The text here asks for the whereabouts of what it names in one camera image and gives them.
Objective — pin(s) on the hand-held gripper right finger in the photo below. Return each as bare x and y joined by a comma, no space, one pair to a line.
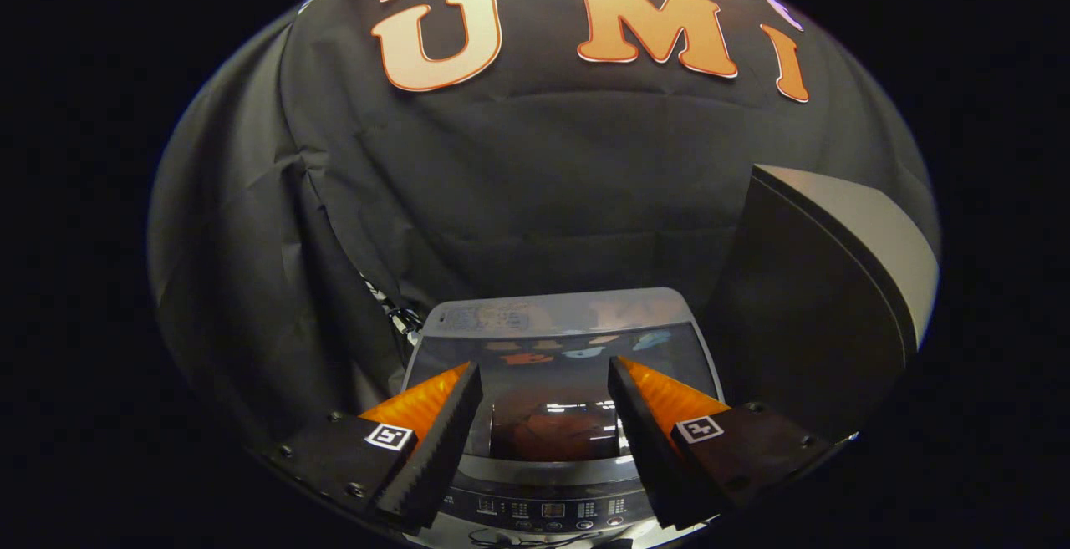
648,449

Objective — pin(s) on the black backdrop cloth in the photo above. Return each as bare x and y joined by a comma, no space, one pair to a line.
543,181

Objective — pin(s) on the grey washing machine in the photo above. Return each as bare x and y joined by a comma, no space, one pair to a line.
543,511

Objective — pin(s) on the washing machine glass lid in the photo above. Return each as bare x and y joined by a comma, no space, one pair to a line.
543,382

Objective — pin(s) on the grey cabinet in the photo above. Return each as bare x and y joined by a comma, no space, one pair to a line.
819,298

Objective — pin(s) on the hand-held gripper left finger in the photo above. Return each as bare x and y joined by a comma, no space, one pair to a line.
439,449

